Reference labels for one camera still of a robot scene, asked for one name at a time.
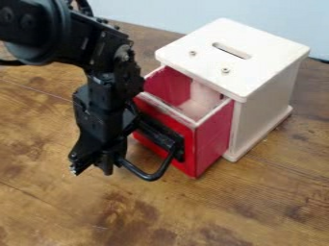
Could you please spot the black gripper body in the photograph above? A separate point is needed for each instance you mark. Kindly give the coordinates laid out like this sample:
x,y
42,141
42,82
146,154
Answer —
x,y
106,118

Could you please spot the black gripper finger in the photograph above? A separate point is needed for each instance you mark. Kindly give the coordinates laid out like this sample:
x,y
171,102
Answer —
x,y
105,162
121,150

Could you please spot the black metal drawer handle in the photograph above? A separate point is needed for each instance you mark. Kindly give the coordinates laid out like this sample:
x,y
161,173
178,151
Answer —
x,y
163,141

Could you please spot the red drawer front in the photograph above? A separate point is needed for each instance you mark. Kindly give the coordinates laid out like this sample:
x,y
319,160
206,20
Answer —
x,y
196,112

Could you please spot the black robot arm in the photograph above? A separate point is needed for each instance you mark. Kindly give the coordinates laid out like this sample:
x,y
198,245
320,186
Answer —
x,y
46,31

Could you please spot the white wooden box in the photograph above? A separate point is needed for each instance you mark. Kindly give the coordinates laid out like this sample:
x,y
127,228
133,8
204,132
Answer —
x,y
250,66

